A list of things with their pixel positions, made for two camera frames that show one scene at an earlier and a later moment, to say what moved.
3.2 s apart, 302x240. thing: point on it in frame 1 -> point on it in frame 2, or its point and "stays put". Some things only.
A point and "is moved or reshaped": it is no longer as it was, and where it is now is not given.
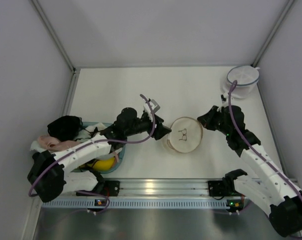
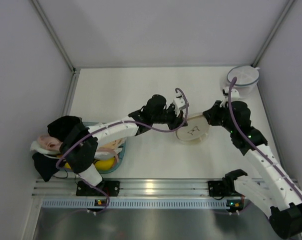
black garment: x=65 y=128 stays put
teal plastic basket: x=118 y=166 stays put
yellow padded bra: x=103 y=164 stays put
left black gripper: x=155 y=124 -> x=174 y=120
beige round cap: x=186 y=135 is moved or reshaped
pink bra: x=48 y=142 stays put
